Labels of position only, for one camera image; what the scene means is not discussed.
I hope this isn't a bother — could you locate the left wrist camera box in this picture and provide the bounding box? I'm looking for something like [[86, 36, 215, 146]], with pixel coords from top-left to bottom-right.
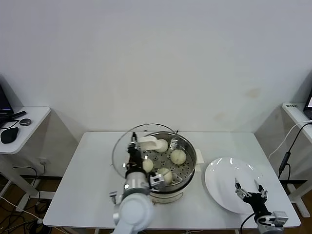
[[149, 173, 166, 190]]

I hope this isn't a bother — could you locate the black bar-shaped device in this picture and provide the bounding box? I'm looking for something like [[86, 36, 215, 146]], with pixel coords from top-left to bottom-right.
[[9, 111, 27, 120]]

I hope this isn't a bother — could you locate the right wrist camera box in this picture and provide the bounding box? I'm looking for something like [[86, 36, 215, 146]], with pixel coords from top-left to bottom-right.
[[272, 211, 290, 224]]

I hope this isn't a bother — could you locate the white side table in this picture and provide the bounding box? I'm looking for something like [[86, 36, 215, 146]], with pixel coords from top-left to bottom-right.
[[282, 101, 312, 217], [0, 106, 51, 213]]

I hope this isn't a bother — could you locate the monitor screen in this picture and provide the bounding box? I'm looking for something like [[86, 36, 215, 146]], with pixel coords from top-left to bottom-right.
[[303, 85, 312, 120]]

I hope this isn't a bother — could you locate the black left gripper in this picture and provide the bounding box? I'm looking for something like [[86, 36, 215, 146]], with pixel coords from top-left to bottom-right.
[[123, 132, 151, 174]]

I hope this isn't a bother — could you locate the white wall socket plug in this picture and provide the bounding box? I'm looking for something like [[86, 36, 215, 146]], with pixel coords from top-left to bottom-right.
[[38, 157, 47, 174]]

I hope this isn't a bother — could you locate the black cable with grey adapter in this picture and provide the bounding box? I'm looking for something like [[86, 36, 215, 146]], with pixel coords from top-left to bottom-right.
[[277, 121, 312, 182]]

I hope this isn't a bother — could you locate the white steamed baozi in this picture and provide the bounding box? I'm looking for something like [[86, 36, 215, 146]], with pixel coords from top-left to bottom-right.
[[157, 167, 173, 185], [170, 149, 187, 164], [141, 158, 154, 173], [155, 138, 169, 154]]

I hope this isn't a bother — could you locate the perforated steel steamer basket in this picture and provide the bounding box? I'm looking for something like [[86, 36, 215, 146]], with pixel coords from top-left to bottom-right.
[[130, 131, 205, 193]]

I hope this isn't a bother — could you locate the white cable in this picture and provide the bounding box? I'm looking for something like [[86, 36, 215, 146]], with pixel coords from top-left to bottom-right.
[[268, 120, 312, 159]]

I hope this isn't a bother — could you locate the large white plate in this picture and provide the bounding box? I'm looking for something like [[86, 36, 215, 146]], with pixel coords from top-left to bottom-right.
[[204, 157, 268, 215]]

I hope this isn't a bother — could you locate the black computer mouse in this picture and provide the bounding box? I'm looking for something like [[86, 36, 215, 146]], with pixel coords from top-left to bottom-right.
[[0, 127, 20, 144]]

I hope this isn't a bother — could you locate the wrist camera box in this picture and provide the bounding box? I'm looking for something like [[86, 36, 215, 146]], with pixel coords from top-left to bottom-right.
[[149, 173, 166, 190], [272, 211, 290, 224]]

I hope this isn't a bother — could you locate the glass lid with cream handle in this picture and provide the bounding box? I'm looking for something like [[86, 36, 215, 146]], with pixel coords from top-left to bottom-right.
[[111, 123, 190, 178]]

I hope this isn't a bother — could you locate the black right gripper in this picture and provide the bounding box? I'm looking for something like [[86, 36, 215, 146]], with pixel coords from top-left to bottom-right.
[[234, 177, 271, 217]]

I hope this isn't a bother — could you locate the cream electric cooker base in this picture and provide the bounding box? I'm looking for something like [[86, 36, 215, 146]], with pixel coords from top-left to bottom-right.
[[146, 168, 202, 204]]

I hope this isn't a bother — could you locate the black laptop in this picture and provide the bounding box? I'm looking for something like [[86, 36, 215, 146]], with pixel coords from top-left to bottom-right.
[[0, 82, 14, 124]]

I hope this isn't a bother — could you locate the black floor cable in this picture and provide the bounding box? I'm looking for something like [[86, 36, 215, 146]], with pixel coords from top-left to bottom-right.
[[11, 166, 42, 213]]

